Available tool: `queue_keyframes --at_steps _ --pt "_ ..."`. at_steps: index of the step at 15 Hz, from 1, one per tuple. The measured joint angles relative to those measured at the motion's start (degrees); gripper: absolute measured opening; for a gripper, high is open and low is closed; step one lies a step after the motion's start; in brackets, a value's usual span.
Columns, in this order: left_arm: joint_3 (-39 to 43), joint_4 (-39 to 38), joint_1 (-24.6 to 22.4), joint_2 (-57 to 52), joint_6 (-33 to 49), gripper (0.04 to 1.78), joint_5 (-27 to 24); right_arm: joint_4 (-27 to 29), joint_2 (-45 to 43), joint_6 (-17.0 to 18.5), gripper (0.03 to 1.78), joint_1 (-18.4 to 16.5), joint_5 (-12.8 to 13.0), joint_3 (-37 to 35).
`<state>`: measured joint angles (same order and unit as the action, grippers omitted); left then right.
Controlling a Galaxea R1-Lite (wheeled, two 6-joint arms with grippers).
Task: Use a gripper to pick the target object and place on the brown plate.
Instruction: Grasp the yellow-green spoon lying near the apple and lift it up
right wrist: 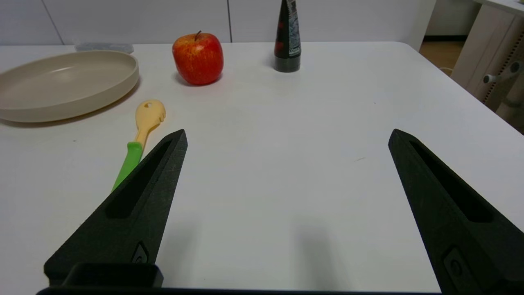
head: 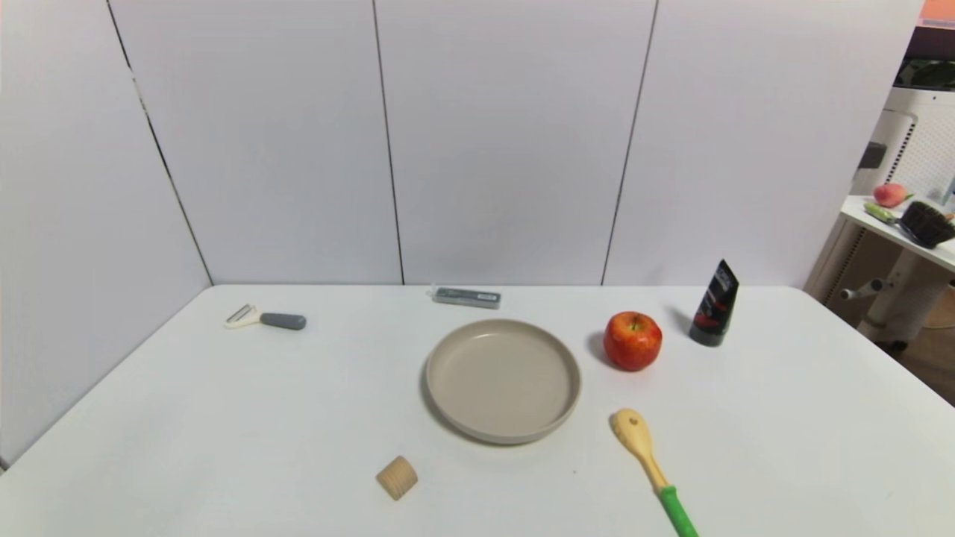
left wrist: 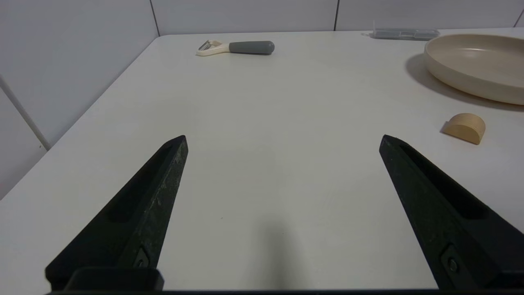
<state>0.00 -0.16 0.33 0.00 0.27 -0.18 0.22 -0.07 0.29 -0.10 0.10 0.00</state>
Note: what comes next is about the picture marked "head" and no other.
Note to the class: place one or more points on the beige brown round plate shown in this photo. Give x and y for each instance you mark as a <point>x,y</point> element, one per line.
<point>503,380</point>

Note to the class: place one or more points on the grey slim plastic case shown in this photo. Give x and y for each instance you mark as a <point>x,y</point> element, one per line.
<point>467,297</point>

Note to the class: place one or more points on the red apple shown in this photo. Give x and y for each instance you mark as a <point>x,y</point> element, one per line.
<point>633,341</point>

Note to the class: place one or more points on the small wooden cylinder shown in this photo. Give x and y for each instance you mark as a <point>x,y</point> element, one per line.
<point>397,478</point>

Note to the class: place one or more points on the black squeeze tube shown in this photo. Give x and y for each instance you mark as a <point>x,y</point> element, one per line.
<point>715,306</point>

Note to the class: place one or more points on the white side table top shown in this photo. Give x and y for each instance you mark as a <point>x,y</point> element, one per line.
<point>865,216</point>

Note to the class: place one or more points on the green vegetable piece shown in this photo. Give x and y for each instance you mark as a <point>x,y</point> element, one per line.
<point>880,212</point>

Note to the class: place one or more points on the pink peach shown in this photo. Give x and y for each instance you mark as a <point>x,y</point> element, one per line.
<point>889,195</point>

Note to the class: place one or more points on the white pegboard stand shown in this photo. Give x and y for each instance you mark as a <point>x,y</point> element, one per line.
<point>921,142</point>

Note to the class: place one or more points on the dark screen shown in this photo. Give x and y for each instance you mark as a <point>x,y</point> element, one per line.
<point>929,73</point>

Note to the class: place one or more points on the white table pedestal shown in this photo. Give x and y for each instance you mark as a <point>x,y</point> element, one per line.
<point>903,294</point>

